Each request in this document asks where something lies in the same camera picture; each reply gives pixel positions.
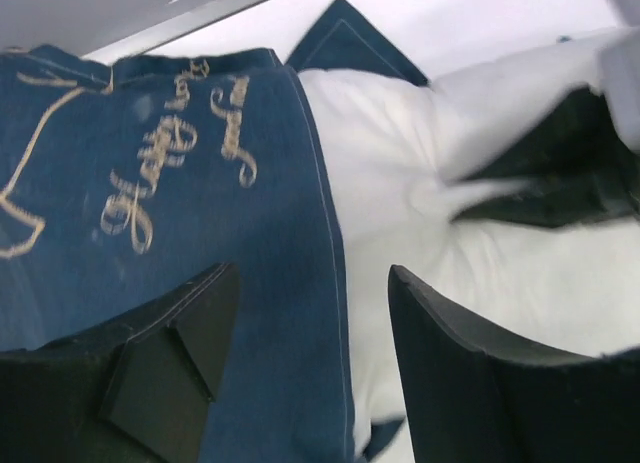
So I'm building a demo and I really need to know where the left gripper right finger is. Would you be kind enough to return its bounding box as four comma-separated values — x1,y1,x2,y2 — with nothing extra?
388,265,639,463

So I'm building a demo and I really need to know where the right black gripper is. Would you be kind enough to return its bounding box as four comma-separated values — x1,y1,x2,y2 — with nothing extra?
452,87,639,229

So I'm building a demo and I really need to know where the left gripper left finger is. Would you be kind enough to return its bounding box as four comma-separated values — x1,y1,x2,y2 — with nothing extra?
1,264,240,462

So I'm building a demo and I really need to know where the white pillow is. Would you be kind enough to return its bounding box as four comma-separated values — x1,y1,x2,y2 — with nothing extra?
300,31,639,451

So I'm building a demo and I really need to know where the dark blue embroidered pillowcase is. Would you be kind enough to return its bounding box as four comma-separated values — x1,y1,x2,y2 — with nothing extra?
1,0,428,462

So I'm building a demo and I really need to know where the aluminium frame rail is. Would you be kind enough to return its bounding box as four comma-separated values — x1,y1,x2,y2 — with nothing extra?
1,0,268,56

